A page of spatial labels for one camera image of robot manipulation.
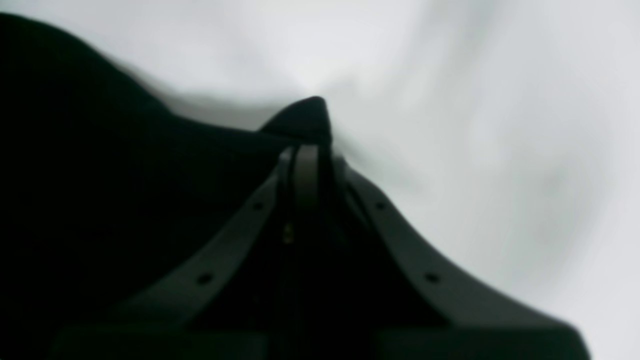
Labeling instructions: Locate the black printed T-shirt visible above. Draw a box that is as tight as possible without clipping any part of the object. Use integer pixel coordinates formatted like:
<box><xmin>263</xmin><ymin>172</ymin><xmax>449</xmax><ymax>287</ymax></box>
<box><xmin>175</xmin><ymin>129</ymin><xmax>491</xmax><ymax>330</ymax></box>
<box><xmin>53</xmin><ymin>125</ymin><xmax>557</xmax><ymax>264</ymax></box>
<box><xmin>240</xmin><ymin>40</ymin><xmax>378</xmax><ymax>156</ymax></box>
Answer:
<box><xmin>0</xmin><ymin>12</ymin><xmax>451</xmax><ymax>360</ymax></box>

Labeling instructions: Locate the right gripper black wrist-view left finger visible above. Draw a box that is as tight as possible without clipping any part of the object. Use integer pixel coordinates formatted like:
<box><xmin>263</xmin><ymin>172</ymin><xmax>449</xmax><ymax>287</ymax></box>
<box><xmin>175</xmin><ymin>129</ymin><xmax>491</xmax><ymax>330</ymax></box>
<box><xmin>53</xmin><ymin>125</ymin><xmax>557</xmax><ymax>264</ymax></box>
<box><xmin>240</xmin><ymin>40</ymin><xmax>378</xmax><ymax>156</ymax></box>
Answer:
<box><xmin>50</xmin><ymin>145</ymin><xmax>321</xmax><ymax>360</ymax></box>

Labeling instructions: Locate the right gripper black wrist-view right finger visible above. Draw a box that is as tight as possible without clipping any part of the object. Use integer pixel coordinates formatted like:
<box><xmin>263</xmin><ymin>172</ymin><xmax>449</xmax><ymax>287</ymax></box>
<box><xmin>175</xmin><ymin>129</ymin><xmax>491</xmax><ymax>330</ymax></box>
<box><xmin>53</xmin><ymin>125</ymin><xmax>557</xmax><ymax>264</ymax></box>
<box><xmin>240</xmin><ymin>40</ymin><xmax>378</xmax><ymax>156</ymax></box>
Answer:
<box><xmin>333</xmin><ymin>155</ymin><xmax>591</xmax><ymax>360</ymax></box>

